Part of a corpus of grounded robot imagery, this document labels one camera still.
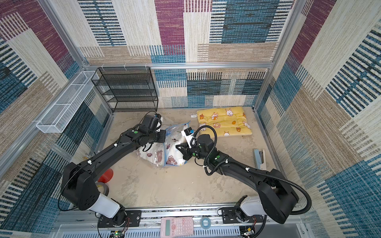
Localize clear vacuum bag blue zipper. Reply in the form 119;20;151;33
135;120;191;167

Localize white mesh wall basket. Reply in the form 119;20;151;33
36;71;95;133

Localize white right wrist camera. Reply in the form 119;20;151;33
182;128;196;148

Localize yellow cartoon print blanket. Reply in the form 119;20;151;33
197;107;253;137

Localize red pencil cup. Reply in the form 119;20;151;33
98;169;114;183

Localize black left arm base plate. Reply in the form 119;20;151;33
98;210;142;228

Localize grey tape roll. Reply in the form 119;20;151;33
96;182;109;196

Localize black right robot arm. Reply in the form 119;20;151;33
176;134;312;224

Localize grey blue stapler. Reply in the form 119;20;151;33
253;149;267;171

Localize black wire shelf rack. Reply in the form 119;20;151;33
91;66;158;113

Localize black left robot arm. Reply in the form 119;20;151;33
60;114;166;226

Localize pink calculator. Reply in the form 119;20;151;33
160;217;194;238

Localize white bear print blanket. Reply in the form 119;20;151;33
136;130;191;167

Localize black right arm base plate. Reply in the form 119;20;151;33
217;207;264;224

